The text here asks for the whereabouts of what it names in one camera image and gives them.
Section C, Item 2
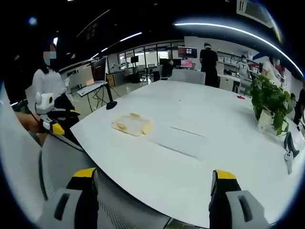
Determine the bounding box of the long ceiling light strip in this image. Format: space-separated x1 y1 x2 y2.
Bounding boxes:
173 22 301 72

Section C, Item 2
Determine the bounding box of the black monitor on stand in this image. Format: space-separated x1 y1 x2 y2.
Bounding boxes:
90 56 108 83

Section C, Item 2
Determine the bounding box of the ceiling air vent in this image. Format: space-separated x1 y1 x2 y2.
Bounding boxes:
235 0 275 27

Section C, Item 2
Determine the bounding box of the black desk mount pole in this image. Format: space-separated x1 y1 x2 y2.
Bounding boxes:
105 83 118 111

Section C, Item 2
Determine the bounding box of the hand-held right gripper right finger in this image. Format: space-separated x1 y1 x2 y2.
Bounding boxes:
208 169 270 229

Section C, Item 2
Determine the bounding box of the white office chair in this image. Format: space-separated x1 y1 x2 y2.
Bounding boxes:
170 69 206 86

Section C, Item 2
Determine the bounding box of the dark wall monitor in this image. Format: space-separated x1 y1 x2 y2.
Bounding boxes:
177 46 198 59

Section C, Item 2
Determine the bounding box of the grey mesh office chair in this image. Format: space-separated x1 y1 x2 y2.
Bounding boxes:
39 132 172 229

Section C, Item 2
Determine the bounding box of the green potted plant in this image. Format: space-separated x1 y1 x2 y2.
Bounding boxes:
248 74 295 136

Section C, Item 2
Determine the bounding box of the white laptop stand tray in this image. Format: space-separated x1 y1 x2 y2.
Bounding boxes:
76 81 108 97

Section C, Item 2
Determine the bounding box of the person's white clothing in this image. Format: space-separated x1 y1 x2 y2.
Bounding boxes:
0 81 45 224

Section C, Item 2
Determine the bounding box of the white hand-held controller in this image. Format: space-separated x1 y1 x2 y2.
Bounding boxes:
283 149 294 175

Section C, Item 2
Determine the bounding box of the clear yellow plastic buckle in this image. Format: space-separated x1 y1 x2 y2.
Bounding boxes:
111 113 153 137

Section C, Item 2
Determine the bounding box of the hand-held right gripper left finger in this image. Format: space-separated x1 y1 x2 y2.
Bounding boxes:
46 167 100 229

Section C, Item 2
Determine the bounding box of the grey black gadget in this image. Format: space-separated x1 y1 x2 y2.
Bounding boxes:
283 131 300 158

